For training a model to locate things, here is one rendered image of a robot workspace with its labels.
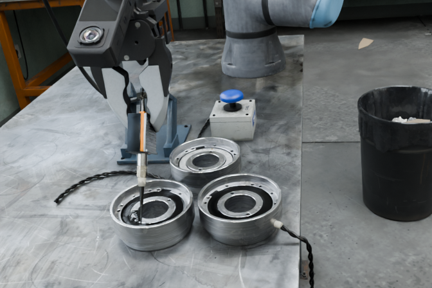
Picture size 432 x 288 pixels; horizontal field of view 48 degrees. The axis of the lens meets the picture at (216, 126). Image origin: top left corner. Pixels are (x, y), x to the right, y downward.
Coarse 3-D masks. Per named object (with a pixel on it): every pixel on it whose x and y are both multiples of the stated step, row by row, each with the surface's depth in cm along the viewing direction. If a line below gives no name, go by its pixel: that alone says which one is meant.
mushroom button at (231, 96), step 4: (224, 92) 83; (228, 92) 82; (232, 92) 82; (236, 92) 82; (240, 92) 82; (220, 96) 82; (224, 96) 82; (228, 96) 81; (232, 96) 81; (236, 96) 81; (240, 96) 82; (224, 100) 81; (228, 100) 81; (232, 100) 81; (236, 100) 81; (232, 104) 83
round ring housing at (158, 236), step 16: (128, 192) 65; (144, 192) 66; (176, 192) 65; (112, 208) 61; (144, 208) 63; (160, 208) 64; (192, 208) 61; (112, 224) 61; (128, 224) 57; (160, 224) 57; (176, 224) 58; (128, 240) 58; (144, 240) 58; (160, 240) 58; (176, 240) 60
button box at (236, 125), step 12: (216, 108) 84; (228, 108) 83; (240, 108) 83; (252, 108) 83; (216, 120) 81; (228, 120) 81; (240, 120) 81; (252, 120) 82; (216, 132) 82; (228, 132) 82; (240, 132) 82; (252, 132) 81
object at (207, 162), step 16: (192, 144) 76; (208, 144) 76; (224, 144) 75; (176, 160) 72; (192, 160) 72; (208, 160) 74; (224, 160) 71; (240, 160) 70; (176, 176) 69; (192, 176) 67; (208, 176) 67; (192, 192) 69
